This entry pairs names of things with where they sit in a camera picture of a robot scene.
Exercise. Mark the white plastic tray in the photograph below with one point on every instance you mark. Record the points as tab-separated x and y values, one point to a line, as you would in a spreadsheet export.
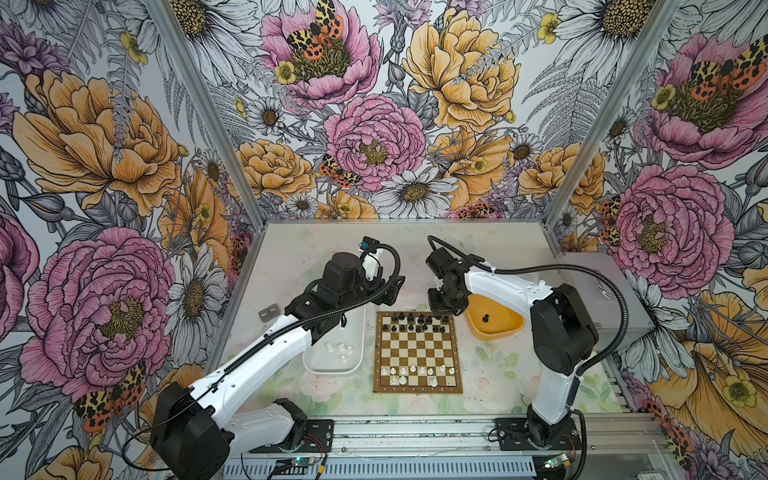
340	351

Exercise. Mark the aluminium corner post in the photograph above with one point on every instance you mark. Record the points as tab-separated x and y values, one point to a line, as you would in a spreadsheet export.
659	20
172	36

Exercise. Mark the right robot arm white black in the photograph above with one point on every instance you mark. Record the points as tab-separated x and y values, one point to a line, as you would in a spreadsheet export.
562	332

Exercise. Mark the wooden chess board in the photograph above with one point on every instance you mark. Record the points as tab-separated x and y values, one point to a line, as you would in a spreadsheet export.
416	353

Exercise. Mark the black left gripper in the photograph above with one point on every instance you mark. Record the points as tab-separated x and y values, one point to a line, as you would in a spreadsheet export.
389	298

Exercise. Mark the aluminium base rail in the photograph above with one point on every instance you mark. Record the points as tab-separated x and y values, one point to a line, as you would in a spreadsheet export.
408	435

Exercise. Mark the aluminium corner post right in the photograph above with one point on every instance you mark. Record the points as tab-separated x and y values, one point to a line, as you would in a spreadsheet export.
659	20

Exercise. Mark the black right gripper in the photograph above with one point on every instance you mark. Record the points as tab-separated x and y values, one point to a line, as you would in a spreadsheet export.
439	309

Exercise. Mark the grey metal box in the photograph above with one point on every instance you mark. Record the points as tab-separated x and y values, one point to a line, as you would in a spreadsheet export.
601	302

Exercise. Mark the yellow plastic tray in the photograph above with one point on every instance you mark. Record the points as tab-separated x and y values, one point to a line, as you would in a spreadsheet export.
488	320

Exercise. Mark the aluminium corner post left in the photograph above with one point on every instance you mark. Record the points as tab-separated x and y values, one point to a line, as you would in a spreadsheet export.
172	36

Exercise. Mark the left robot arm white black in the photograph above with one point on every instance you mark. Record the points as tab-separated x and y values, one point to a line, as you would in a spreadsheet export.
222	392

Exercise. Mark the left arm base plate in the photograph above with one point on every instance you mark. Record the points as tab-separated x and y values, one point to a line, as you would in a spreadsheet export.
310	436

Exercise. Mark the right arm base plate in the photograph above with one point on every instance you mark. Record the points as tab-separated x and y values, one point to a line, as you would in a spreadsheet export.
522	434

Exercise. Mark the small grey bracket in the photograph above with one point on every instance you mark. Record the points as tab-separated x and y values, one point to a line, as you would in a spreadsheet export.
269	313

